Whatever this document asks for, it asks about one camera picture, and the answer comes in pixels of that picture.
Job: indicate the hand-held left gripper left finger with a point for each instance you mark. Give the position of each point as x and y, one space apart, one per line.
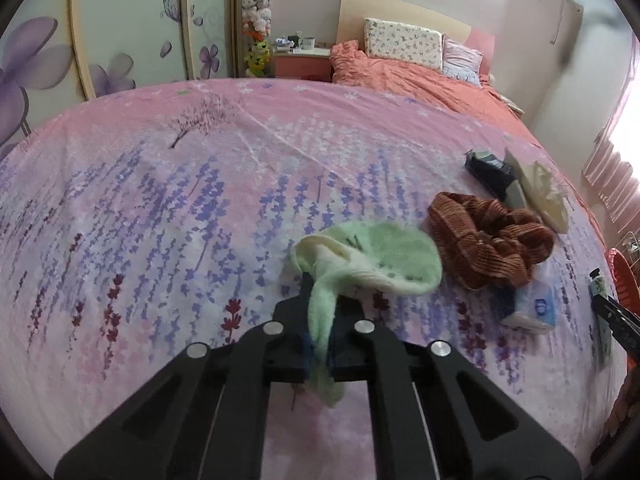
285 360

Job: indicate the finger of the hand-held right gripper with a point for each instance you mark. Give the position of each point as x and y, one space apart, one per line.
620 322

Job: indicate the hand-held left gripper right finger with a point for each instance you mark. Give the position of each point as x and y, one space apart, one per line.
352 360

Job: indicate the green hand cream tube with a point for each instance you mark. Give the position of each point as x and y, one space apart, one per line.
597 285

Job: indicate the orange plastic basket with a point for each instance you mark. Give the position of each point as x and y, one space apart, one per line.
627 275

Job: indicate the blue tissue pack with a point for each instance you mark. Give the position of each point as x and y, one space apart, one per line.
535 307

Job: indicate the light green sock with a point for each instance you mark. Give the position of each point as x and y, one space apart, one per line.
395 255

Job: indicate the beige wrapper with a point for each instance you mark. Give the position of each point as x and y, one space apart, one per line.
545 190

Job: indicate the brown checked cloth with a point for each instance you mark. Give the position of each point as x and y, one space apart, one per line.
480 245

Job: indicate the pink curtain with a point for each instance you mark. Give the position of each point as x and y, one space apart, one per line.
610 175

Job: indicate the pink floral printed tablecloth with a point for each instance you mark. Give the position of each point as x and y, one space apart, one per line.
150 210

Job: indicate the pink nightstand with book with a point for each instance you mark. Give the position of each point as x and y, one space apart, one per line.
512 105

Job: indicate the orange duvet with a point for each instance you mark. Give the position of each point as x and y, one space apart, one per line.
400 75

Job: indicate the pink nightstand with mug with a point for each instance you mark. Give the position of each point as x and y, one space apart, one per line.
300 66

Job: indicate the pink striped pillow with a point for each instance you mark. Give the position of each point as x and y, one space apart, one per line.
460 57

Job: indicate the white mug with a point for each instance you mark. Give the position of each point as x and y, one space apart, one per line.
308 43

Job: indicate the white floral pillow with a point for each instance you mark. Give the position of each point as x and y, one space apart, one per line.
405 42

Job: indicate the clear tube of plush toys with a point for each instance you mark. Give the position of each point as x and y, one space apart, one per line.
257 10

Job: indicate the beige and pink headboard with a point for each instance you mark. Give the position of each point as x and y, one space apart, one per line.
400 10

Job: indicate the flower printed sliding wardrobe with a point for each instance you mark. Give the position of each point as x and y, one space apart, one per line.
125 10

